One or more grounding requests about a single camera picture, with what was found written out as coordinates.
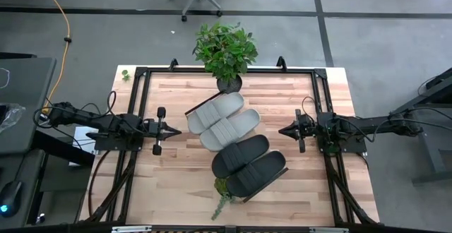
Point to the dark grey desk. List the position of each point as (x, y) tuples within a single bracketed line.
[(24, 102)]

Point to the leafy green potted plant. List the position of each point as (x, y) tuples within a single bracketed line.
[(226, 51)]

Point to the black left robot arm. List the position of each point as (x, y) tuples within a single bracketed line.
[(106, 123)]

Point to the black aluminium table frame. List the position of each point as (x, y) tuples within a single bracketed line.
[(319, 84)]

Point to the black computer mouse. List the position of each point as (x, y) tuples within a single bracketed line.
[(10, 197)]

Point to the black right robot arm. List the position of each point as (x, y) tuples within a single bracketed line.
[(370, 127)]

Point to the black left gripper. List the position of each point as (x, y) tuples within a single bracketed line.
[(155, 128)]

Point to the small green leaf sprig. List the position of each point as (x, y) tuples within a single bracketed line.
[(125, 76)]

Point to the black metal side table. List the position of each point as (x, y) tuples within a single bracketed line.
[(427, 120)]

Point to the clear plastic bag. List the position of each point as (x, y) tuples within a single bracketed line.
[(8, 114)]

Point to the white paper sheet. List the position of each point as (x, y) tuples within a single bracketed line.
[(83, 137)]

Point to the black rubber slide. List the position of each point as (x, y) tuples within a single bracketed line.
[(240, 155), (256, 174)]

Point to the grey rubber slide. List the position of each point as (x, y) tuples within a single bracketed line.
[(212, 113), (229, 130)]

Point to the succulent plant in black pot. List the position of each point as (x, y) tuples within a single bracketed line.
[(220, 187)]

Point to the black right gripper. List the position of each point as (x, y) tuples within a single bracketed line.
[(307, 128)]

